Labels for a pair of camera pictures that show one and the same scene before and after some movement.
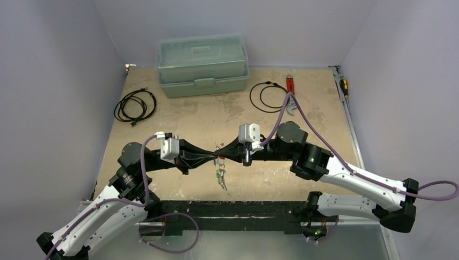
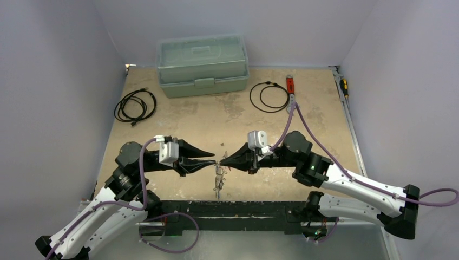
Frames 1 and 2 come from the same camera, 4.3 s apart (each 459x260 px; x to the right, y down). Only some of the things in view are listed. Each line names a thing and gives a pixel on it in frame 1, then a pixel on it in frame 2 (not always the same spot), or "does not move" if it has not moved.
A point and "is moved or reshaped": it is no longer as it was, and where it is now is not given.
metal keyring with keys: [220, 173] is moved or reshaped
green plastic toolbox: [203, 65] does not move
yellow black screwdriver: [344, 85] does not move
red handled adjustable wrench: [290, 88] does not move
